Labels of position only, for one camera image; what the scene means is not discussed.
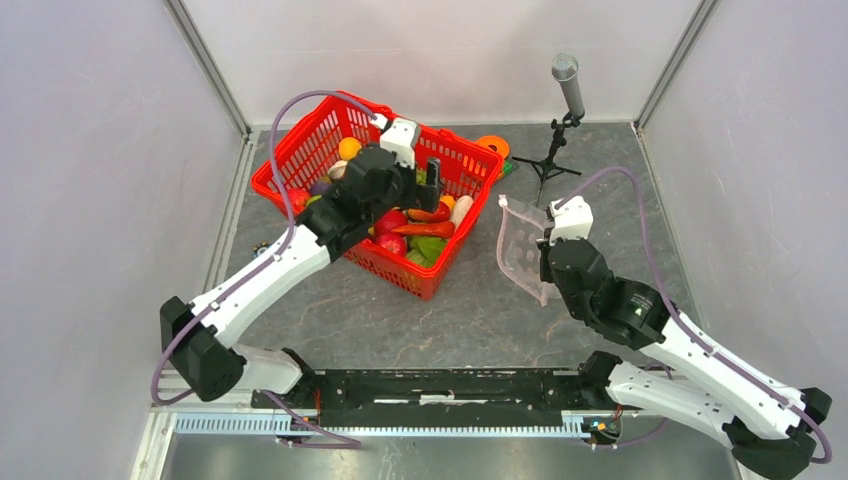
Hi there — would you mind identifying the orange red toy mango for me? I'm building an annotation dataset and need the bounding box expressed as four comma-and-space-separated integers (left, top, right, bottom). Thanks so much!
406, 202, 451, 223

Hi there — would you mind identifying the red toy apple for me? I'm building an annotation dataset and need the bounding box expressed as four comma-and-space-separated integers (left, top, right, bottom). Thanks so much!
375, 232, 408, 257

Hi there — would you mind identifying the white toy radish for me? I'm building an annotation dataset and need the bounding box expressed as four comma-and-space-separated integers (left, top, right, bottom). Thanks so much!
450, 195, 474, 229

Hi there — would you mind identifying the red plastic basket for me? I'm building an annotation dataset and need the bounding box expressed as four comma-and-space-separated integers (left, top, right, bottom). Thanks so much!
251, 96, 503, 300

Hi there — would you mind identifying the clear zip top bag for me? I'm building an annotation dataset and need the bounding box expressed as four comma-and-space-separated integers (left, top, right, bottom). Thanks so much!
496, 194, 560, 306

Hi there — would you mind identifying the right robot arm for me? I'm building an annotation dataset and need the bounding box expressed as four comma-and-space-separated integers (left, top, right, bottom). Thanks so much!
538, 239, 833, 479

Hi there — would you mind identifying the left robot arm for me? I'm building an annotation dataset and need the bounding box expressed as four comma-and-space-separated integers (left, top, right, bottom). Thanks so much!
159, 144, 442, 402

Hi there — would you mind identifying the orange toy carrot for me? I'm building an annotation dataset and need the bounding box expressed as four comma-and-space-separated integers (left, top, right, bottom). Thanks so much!
391, 221, 456, 239

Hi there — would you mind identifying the orange toy tangerine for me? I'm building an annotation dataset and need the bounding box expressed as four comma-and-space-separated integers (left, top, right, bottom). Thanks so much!
338, 137, 363, 161

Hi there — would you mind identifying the orange round toy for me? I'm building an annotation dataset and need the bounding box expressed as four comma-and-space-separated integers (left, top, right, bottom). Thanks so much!
475, 135, 511, 160

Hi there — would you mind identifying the red toy strawberry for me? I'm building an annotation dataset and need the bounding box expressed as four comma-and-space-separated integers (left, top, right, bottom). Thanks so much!
286, 188, 311, 215

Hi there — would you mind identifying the black microphone tripod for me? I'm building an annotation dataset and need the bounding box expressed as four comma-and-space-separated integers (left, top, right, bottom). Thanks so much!
511, 112, 583, 203

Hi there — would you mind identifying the small blue cartoon toy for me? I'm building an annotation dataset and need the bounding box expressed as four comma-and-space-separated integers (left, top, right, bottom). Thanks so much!
252, 242, 269, 258

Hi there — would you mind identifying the grey microphone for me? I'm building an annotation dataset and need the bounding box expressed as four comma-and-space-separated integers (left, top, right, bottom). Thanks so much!
551, 52, 585, 120

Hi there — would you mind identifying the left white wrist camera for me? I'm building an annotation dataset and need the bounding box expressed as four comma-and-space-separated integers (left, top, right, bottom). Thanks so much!
378, 117, 421, 171

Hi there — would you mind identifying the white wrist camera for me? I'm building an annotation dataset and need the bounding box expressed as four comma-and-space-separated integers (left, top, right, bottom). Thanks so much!
378, 117, 421, 171
547, 195, 594, 246

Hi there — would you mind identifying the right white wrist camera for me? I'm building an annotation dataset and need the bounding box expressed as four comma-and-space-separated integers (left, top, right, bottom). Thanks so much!
547, 195, 594, 246

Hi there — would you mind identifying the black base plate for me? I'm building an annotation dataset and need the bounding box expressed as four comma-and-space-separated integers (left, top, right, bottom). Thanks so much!
282, 368, 616, 428

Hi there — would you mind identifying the aluminium frame rail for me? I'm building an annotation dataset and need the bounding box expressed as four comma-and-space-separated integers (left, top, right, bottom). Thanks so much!
132, 389, 672, 479

